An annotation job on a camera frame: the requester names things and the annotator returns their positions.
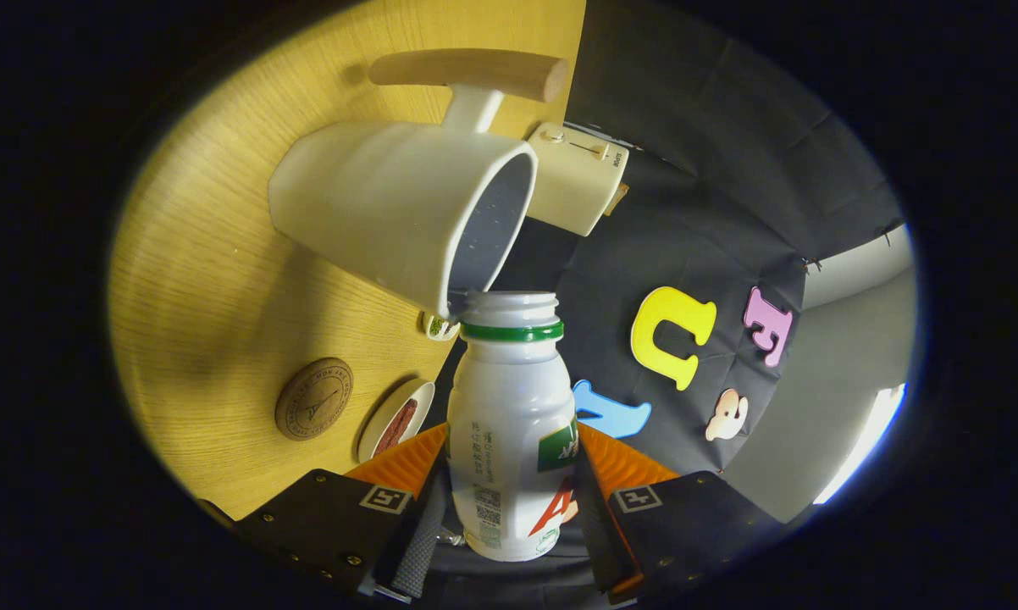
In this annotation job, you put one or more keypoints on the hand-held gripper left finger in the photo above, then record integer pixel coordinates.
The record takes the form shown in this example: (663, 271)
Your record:
(420, 542)

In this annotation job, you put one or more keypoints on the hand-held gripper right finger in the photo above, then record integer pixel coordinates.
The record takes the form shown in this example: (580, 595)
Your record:
(604, 542)

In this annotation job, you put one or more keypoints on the white juice bottle green collar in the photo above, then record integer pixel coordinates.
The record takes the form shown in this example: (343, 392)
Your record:
(509, 398)

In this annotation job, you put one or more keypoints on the round wooden coaster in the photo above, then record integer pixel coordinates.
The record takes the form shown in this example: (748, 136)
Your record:
(314, 398)

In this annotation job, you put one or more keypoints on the red meat slice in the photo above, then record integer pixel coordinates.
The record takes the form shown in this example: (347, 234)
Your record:
(397, 426)

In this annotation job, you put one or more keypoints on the white round plate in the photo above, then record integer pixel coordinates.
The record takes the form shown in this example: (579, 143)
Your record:
(423, 394)

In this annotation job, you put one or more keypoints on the white divided dish with beans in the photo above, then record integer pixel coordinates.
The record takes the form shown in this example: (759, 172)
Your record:
(437, 329)

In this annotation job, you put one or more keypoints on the wooden table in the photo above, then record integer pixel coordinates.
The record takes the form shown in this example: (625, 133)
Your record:
(213, 296)

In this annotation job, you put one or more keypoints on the toast slice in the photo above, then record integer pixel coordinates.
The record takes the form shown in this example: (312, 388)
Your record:
(617, 199)

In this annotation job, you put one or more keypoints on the cream toaster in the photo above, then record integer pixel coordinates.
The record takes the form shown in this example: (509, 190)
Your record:
(572, 186)

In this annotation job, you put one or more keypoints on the black backdrop cloth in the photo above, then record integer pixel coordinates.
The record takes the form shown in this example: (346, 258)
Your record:
(687, 169)

